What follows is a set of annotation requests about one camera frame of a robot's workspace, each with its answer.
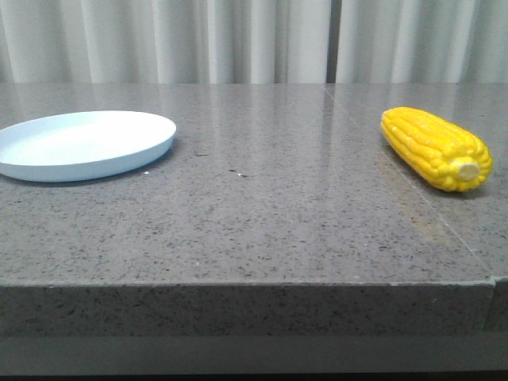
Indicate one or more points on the light blue round plate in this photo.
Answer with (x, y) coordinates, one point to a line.
(84, 145)

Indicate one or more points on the yellow corn cob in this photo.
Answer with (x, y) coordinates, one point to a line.
(447, 156)

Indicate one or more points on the white pleated curtain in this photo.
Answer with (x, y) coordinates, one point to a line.
(254, 41)

